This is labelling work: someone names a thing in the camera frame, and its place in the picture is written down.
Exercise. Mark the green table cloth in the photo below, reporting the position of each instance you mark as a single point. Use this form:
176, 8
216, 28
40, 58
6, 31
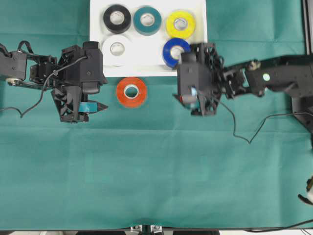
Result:
156, 164

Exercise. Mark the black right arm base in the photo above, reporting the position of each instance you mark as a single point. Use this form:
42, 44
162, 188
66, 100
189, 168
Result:
303, 110

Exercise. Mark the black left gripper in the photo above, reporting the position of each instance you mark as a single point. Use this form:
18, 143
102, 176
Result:
72, 104

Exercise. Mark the white black object at edge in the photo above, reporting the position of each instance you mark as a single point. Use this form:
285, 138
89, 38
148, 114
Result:
308, 199

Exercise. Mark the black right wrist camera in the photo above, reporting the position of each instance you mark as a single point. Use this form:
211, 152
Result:
194, 77

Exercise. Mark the white tape roll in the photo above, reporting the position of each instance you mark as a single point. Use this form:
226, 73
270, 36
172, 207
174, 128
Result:
116, 50

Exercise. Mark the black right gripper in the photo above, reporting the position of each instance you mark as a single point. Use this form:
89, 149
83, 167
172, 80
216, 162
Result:
201, 106

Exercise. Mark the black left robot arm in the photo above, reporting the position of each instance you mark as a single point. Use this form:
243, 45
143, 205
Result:
24, 68

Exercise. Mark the teal green tape roll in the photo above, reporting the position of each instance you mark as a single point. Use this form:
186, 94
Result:
147, 21

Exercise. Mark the red tape roll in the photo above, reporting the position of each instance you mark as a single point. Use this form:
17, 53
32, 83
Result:
131, 92

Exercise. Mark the white plastic tray case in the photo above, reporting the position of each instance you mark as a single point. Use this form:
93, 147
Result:
146, 57

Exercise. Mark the metal camera stand bracket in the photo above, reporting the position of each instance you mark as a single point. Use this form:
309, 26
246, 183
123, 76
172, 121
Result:
147, 230

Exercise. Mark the blue tape roll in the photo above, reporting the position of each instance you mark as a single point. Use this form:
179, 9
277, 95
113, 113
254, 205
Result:
172, 51

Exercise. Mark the yellow tape roll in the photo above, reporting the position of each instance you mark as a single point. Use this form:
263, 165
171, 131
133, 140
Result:
180, 24

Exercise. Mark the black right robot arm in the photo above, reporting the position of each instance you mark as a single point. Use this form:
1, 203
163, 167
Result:
290, 74

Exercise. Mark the black tape roll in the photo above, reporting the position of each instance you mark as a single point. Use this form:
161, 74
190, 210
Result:
117, 19

